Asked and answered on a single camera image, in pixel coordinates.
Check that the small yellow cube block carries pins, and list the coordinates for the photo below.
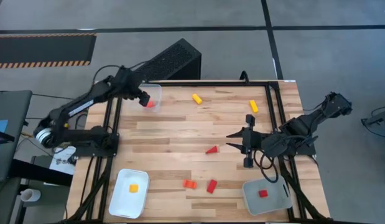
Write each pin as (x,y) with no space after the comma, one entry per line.
(133,188)

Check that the white rectangular tray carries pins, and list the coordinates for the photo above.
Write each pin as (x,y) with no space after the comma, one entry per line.
(128,199)

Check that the dark grey cabinet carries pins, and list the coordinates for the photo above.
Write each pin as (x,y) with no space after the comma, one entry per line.
(2,202)

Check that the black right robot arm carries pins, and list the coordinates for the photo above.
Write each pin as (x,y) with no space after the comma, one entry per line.
(304,124)

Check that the red wedge block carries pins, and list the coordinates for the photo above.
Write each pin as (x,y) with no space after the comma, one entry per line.
(213,150)

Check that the white printed paper sheet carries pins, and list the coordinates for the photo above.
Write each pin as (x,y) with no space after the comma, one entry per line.
(63,163)

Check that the dark grey side desk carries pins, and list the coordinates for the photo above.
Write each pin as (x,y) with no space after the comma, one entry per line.
(12,105)

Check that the black metal table frame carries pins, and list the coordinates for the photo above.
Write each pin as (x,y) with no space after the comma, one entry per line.
(195,84)

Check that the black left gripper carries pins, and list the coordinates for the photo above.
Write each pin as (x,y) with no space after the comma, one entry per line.
(144,99)

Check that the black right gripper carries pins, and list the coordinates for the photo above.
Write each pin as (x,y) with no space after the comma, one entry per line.
(252,140)

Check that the orange rectangular block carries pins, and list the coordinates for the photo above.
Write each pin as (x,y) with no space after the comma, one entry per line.
(189,183)
(151,104)

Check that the red cube block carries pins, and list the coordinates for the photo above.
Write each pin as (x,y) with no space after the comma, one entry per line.
(263,193)

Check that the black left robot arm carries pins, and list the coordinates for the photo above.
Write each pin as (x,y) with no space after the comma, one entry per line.
(83,104)

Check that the red rectangular block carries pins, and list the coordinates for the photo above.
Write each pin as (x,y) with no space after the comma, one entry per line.
(211,186)

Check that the black perforated case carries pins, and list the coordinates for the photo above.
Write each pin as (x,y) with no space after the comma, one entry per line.
(176,59)

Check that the yellow cylinder block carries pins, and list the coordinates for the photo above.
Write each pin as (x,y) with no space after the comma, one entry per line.
(196,98)

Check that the clear plastic container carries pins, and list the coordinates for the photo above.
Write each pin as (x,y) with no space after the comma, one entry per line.
(156,93)

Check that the yellow rectangular block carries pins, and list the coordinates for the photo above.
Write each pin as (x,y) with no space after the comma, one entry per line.
(253,106)

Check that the black hazard-striped floor mat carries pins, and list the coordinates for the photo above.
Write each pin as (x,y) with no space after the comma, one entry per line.
(43,48)

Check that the white cup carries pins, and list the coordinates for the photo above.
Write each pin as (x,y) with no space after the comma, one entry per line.
(30,195)

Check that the grey plastic bin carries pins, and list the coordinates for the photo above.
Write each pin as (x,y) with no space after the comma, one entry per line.
(273,199)

